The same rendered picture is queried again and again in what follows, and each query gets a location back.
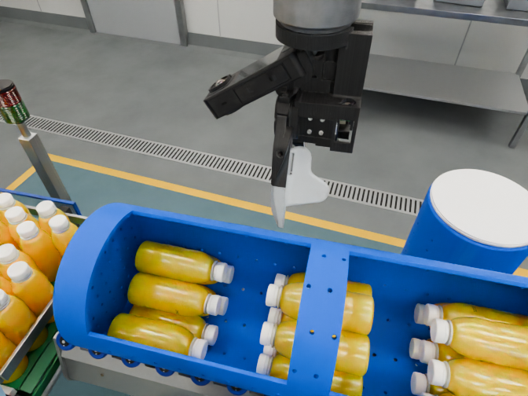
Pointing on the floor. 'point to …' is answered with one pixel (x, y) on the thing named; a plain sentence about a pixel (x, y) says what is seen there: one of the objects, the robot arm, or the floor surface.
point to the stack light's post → (44, 166)
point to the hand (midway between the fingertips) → (287, 184)
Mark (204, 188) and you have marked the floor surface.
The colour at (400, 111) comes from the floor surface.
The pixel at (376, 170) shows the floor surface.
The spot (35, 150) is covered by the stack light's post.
